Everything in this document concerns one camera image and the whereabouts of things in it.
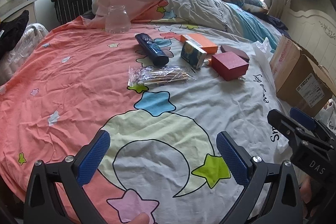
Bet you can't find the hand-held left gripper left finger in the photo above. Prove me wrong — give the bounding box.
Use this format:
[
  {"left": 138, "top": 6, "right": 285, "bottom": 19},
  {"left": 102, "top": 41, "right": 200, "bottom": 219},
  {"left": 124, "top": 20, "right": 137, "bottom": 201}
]
[{"left": 24, "top": 130, "right": 116, "bottom": 224}]

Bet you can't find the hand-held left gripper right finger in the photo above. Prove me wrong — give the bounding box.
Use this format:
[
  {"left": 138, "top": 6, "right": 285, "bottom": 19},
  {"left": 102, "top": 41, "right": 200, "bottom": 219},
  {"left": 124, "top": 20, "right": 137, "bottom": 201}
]
[{"left": 216, "top": 131, "right": 305, "bottom": 224}]

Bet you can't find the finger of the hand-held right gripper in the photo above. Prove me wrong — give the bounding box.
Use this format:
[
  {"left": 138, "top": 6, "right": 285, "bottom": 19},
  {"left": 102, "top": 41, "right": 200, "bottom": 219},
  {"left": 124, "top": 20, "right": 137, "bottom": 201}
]
[
  {"left": 290, "top": 107, "right": 336, "bottom": 142},
  {"left": 267, "top": 109, "right": 332, "bottom": 152}
]

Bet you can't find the brown cardboard box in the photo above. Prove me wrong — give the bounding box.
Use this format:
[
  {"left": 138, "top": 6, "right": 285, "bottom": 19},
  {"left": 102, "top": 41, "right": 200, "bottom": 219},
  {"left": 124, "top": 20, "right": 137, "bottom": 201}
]
[{"left": 269, "top": 34, "right": 336, "bottom": 117}]

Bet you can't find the maroon textured case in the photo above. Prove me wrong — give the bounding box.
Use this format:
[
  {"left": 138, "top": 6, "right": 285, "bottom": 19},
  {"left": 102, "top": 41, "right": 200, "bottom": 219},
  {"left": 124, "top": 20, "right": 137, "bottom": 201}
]
[{"left": 220, "top": 45, "right": 250, "bottom": 63}]

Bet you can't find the starry blue tissue pack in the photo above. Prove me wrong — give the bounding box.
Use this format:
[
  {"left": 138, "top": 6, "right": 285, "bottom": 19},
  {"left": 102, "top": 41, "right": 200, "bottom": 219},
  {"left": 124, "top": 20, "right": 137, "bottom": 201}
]
[{"left": 180, "top": 40, "right": 208, "bottom": 69}]

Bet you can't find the person's right hand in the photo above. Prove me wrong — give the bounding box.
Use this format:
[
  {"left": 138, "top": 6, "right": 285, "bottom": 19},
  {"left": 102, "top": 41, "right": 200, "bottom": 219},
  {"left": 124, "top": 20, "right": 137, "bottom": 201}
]
[{"left": 299, "top": 175, "right": 314, "bottom": 210}]

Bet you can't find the white plastic bag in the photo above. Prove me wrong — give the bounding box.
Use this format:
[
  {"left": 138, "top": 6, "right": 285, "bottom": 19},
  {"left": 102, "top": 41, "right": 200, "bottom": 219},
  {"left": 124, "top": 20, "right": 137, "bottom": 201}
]
[
  {"left": 274, "top": 132, "right": 290, "bottom": 155},
  {"left": 251, "top": 37, "right": 279, "bottom": 98}
]

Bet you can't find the red gift box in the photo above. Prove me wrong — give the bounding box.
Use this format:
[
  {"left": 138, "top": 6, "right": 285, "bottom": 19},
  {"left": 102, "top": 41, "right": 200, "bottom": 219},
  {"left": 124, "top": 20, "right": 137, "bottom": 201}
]
[{"left": 211, "top": 51, "right": 249, "bottom": 81}]

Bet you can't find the star printed bedsheet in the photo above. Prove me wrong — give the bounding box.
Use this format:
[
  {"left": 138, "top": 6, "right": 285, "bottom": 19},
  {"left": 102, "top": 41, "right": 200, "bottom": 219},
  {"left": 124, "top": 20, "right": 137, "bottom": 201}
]
[{"left": 0, "top": 14, "right": 292, "bottom": 224}]

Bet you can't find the cream carved headboard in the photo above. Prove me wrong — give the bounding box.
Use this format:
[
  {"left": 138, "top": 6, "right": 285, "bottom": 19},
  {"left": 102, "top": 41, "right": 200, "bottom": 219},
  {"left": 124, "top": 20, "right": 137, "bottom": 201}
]
[{"left": 282, "top": 1, "right": 336, "bottom": 67}]

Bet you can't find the bag of cotton swabs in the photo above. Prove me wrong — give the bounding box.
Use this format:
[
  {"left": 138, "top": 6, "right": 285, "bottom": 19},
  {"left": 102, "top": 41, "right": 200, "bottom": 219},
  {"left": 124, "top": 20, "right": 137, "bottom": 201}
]
[{"left": 127, "top": 65, "right": 198, "bottom": 90}]

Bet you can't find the orange carton box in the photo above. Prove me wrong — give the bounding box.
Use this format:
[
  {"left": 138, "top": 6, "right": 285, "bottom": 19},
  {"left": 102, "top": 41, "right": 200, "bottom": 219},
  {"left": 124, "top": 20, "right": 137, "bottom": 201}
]
[{"left": 180, "top": 34, "right": 219, "bottom": 54}]

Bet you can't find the dark blue bottle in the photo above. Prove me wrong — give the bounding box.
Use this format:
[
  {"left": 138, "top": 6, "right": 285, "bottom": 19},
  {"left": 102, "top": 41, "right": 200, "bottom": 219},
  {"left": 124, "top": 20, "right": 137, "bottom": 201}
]
[{"left": 135, "top": 33, "right": 170, "bottom": 66}]

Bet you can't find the dark floral pillow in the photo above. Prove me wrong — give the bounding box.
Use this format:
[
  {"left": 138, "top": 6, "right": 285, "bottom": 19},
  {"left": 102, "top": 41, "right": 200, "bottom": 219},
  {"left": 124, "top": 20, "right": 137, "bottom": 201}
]
[{"left": 216, "top": 0, "right": 269, "bottom": 13}]

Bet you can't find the clear plastic bag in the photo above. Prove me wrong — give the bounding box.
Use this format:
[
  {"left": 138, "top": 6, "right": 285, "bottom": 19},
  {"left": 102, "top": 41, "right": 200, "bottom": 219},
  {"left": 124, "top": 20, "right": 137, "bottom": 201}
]
[{"left": 0, "top": 23, "right": 49, "bottom": 85}]

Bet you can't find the grey and blue duvet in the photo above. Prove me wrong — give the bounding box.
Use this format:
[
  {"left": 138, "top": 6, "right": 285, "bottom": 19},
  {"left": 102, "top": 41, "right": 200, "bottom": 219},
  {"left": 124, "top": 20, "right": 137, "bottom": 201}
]
[{"left": 147, "top": 0, "right": 284, "bottom": 51}]

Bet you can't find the clear glass jar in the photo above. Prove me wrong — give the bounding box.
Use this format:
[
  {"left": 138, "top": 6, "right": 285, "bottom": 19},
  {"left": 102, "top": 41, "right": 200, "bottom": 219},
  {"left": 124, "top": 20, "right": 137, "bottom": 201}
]
[{"left": 105, "top": 5, "right": 132, "bottom": 34}]

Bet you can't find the black cloth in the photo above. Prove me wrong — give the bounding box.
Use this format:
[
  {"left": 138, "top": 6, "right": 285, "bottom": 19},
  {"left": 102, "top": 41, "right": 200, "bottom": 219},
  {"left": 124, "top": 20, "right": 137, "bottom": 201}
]
[{"left": 0, "top": 10, "right": 29, "bottom": 56}]

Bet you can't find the cream side table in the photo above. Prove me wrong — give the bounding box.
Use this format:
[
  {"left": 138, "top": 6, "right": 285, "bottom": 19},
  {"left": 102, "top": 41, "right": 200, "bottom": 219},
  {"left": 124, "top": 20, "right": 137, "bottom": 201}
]
[{"left": 0, "top": 0, "right": 40, "bottom": 25}]

